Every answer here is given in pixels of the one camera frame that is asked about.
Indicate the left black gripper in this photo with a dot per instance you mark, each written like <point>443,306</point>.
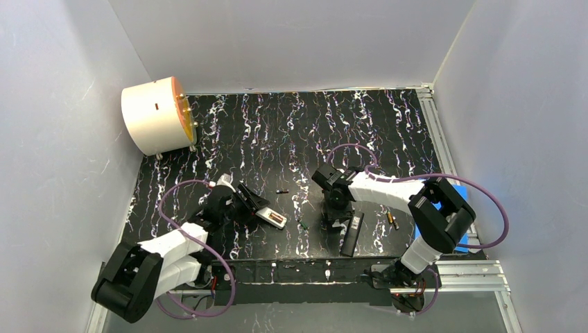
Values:
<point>247,200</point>

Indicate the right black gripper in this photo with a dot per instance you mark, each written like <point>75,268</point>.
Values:
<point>337,216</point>

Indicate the white remote control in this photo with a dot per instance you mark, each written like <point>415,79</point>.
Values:
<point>263,214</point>

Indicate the brown black battery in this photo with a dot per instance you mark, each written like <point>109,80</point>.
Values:
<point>276,219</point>

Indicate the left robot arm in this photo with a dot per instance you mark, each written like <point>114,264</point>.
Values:
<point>137,274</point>

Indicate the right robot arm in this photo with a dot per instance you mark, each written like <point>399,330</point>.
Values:
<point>440,213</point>

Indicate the black remote control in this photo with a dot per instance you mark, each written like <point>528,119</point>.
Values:
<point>352,233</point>

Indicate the white cylinder with orange lid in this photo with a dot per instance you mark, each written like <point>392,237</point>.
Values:
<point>158,116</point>

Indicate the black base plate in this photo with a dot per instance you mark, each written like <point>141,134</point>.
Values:
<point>328,280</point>

